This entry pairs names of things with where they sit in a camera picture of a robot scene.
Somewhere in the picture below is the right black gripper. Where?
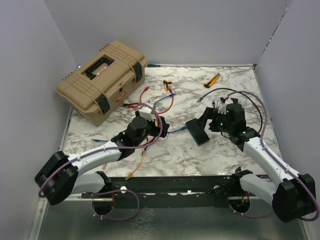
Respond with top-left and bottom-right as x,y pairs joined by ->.
194,106 -> 234,134

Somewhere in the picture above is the black blue network switch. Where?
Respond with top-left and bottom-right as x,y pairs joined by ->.
185,118 -> 210,146

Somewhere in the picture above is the yellow ethernet cable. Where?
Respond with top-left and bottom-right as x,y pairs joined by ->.
101,147 -> 146,181

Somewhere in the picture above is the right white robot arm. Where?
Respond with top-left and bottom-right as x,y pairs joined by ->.
188,103 -> 320,223

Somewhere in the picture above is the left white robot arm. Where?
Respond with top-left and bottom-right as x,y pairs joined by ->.
34,115 -> 170,205

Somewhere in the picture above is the yellow utility knife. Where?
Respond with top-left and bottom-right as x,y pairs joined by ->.
203,73 -> 221,88

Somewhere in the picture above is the tan plastic toolbox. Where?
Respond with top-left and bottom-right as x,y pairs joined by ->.
55,40 -> 147,127

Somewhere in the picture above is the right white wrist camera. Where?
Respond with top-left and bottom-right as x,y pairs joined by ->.
218,103 -> 228,115

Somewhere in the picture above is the black adapter power cord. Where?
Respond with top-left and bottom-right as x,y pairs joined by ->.
197,87 -> 263,133

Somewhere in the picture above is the long red ethernet cable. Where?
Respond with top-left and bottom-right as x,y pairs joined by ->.
127,86 -> 175,116

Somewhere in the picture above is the green handled screwdriver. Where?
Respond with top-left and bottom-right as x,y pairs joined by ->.
147,63 -> 161,68

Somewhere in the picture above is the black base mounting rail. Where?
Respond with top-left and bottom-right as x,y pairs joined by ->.
81,175 -> 251,213

